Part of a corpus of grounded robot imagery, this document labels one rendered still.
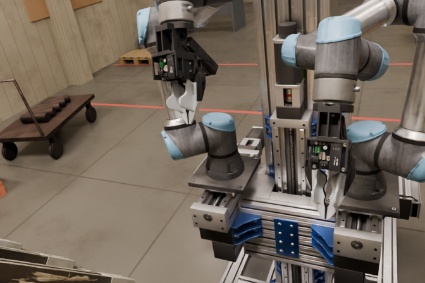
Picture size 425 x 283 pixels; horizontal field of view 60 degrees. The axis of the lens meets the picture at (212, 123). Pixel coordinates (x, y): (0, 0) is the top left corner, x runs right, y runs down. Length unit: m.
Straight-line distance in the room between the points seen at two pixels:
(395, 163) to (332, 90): 0.54
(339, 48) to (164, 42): 0.34
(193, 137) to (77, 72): 5.29
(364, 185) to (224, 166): 0.48
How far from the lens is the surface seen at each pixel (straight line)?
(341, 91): 0.67
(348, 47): 0.68
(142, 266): 2.62
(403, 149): 1.14
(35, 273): 0.95
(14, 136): 4.29
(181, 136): 1.27
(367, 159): 1.20
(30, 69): 6.16
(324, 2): 1.24
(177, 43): 0.78
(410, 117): 1.13
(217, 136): 1.30
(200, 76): 0.78
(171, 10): 0.79
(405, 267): 2.55
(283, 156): 1.39
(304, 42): 0.84
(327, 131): 0.65
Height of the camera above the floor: 1.83
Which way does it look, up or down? 26 degrees down
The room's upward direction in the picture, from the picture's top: 9 degrees counter-clockwise
